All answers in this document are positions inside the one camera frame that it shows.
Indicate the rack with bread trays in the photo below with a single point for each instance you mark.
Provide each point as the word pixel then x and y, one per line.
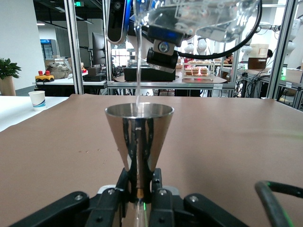
pixel 198 71

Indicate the green potted plant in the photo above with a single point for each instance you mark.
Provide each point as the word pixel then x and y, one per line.
pixel 8 71

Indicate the black monitor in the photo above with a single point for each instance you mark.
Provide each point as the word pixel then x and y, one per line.
pixel 98 49

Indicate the brown cardboard box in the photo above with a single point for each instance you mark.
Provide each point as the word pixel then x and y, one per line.
pixel 259 56

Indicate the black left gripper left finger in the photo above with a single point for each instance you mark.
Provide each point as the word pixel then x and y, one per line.
pixel 101 210

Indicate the grey crumpled bag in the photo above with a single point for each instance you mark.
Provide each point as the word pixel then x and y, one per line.
pixel 59 70

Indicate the black equipment box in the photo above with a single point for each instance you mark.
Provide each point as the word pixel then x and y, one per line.
pixel 142 74

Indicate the steel double cone jigger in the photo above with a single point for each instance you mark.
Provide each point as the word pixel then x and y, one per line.
pixel 161 127

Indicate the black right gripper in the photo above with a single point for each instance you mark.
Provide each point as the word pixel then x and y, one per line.
pixel 165 35

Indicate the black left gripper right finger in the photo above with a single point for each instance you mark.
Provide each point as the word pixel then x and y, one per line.
pixel 170 210

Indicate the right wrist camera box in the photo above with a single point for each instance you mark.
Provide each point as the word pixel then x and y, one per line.
pixel 116 21

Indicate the aluminium frame post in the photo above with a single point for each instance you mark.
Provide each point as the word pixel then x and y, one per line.
pixel 109 66
pixel 74 59
pixel 280 52

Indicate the white paper cup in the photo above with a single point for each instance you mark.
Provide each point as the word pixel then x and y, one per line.
pixel 38 100

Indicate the glass door fridge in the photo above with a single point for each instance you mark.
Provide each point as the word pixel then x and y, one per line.
pixel 48 49

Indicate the clear glass measuring beaker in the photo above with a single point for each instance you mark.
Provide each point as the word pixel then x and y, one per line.
pixel 213 23

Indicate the yellow emergency stop box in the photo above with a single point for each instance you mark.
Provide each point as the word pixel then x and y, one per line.
pixel 44 77

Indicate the brown table mat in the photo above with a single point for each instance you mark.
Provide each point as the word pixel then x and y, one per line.
pixel 213 142

